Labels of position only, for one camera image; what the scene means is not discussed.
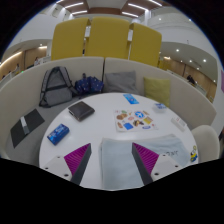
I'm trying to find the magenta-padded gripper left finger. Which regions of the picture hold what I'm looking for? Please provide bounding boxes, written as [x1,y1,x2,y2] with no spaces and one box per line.
[39,143,92,186]

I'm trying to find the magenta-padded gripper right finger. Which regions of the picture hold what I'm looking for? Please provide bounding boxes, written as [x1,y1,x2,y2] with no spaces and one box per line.
[131,142,184,186]

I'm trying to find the light blue towel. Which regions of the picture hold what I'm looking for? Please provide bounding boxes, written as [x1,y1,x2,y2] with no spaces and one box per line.
[99,133,192,191]

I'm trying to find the yellow cartoon figure toy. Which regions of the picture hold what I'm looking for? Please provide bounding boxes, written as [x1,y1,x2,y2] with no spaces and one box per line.
[189,144,199,163]

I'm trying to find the blue rectangular box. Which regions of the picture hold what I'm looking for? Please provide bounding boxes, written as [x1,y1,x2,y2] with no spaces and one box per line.
[46,123,71,146]

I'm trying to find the white box with red print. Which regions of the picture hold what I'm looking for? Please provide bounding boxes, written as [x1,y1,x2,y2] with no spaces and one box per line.
[170,116,188,132]

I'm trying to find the beige armchair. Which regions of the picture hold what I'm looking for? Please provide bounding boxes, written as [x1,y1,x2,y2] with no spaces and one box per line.
[190,124,221,164]

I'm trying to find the black laptop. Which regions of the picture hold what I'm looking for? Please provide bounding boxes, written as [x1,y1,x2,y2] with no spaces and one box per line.
[9,108,46,149]

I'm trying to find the colourful sticker sheet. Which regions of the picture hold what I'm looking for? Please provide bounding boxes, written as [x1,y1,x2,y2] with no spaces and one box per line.
[114,108,159,133]

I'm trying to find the blue and white tissue pack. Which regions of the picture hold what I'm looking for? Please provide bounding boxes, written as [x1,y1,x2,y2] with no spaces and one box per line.
[152,102,168,113]

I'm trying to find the dark grey wallet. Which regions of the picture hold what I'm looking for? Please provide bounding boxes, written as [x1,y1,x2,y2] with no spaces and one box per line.
[67,100,96,122]

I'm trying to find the curved beige sofa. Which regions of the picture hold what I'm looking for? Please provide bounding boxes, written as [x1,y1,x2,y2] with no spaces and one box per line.
[0,55,218,159]

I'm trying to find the blue card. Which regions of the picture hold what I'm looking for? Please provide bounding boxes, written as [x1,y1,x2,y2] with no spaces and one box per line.
[122,93,140,105]

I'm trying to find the olive green cushion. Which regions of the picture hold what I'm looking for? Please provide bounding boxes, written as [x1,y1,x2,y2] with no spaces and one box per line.
[143,76,172,108]

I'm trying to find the grey backpack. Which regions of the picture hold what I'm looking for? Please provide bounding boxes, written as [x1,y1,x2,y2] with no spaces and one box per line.
[38,65,79,108]

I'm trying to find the navy dotted bag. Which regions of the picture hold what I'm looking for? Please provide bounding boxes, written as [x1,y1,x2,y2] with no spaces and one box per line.
[74,73,105,96]

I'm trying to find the person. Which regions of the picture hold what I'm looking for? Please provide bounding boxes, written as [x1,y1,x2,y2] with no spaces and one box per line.
[185,73,198,86]

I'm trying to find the grey cushion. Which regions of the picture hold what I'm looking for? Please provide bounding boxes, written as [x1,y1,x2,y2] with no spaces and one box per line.
[102,70,140,96]

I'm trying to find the yellow upholstered panel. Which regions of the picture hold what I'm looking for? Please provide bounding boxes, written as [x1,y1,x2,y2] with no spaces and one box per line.
[128,22,163,68]
[50,17,92,62]
[83,16,131,60]

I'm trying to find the ceiling lights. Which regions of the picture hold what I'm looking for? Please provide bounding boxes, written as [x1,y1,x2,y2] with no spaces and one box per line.
[54,0,164,19]

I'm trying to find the purple wall poster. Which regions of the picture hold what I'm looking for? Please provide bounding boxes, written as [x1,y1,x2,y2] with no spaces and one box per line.
[219,69,224,94]

